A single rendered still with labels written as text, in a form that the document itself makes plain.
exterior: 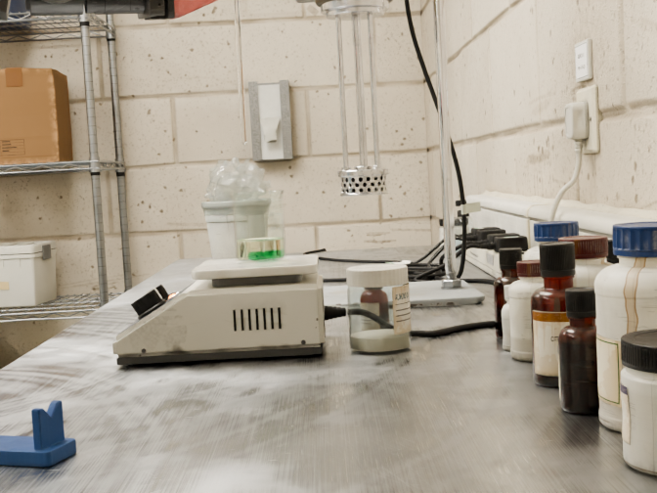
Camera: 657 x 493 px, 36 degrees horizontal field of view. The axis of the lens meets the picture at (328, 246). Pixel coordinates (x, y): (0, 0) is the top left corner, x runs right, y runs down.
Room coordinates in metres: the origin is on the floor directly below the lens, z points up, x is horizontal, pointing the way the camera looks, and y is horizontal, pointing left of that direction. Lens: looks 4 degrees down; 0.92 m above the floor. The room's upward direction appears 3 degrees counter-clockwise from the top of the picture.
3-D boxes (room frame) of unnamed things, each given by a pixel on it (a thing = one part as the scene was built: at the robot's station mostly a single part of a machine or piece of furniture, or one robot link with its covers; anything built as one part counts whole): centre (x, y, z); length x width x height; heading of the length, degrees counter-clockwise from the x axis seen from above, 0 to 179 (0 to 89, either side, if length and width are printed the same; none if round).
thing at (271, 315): (1.00, 0.10, 0.79); 0.22 x 0.13 x 0.08; 90
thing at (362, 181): (1.34, -0.05, 1.02); 0.07 x 0.07 x 0.25
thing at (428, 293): (1.34, -0.04, 0.76); 0.30 x 0.20 x 0.01; 90
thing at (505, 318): (0.92, -0.17, 0.78); 0.02 x 0.02 x 0.06
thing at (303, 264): (1.00, 0.07, 0.83); 0.12 x 0.12 x 0.01; 0
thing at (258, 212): (0.99, 0.07, 0.87); 0.06 x 0.05 x 0.08; 39
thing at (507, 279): (0.99, -0.18, 0.79); 0.04 x 0.04 x 0.09
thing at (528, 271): (0.88, -0.18, 0.79); 0.05 x 0.05 x 0.09
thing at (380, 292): (0.97, -0.05, 0.79); 0.06 x 0.06 x 0.08
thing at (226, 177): (2.05, 0.18, 0.86); 0.14 x 0.14 x 0.21
